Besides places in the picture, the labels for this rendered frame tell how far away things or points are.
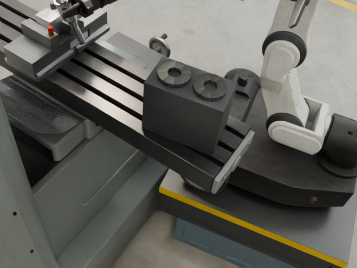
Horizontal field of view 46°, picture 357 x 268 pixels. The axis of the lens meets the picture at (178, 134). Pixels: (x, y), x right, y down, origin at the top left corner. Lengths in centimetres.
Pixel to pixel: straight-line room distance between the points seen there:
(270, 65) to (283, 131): 30
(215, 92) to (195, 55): 185
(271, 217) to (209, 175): 65
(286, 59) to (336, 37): 205
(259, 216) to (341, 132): 45
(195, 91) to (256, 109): 80
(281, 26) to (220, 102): 42
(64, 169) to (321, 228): 102
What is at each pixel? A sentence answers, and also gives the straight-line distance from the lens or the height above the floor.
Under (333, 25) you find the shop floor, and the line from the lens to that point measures 355.
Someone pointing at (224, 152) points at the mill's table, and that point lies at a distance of 121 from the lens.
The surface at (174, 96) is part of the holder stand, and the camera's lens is 107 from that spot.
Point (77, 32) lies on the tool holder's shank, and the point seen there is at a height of 103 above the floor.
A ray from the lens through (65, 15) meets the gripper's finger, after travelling 128.
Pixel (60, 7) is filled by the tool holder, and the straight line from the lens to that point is 129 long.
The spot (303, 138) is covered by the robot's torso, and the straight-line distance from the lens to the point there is 162.
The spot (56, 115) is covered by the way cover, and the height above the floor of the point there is 86.
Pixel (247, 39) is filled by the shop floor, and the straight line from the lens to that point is 314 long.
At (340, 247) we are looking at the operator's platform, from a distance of 180.
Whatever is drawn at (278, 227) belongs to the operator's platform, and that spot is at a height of 40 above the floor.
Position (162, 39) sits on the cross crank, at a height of 68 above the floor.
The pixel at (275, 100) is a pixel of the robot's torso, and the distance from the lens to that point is 159.
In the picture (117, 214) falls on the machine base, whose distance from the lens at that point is 190.
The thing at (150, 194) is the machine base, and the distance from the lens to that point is 198.
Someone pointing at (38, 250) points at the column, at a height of 53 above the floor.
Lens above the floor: 188
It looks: 51 degrees down
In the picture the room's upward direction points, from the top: 9 degrees clockwise
